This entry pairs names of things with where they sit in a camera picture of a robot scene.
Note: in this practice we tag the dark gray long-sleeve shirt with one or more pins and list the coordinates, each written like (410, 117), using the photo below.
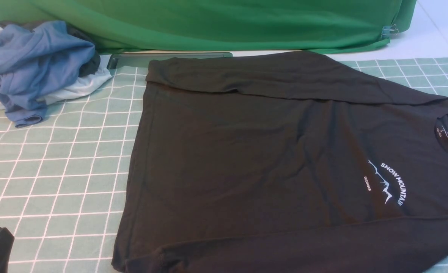
(284, 163)

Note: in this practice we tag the blue crumpled shirt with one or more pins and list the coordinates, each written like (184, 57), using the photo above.
(38, 61)

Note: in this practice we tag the green backdrop cloth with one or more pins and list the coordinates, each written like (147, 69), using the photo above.
(323, 26)

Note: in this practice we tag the green checkered tablecloth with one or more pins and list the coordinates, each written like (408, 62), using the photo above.
(63, 182)

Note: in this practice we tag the silver binder clip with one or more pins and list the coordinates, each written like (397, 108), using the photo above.
(389, 31)

